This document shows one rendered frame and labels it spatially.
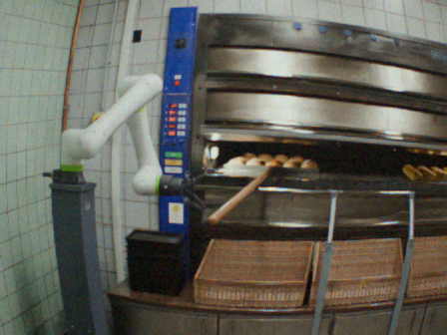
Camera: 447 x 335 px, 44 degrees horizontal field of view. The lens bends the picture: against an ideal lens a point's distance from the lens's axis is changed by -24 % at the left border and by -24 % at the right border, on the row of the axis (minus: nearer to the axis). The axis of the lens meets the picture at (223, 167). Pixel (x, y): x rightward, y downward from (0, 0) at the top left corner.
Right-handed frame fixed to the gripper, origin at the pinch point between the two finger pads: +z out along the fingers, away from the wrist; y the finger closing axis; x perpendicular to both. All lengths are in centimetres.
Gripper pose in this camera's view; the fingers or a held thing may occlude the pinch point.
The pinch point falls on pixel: (220, 188)
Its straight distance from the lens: 309.0
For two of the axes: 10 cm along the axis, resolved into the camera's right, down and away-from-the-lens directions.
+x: -1.7, 0.8, -9.8
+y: -0.3, 10.0, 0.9
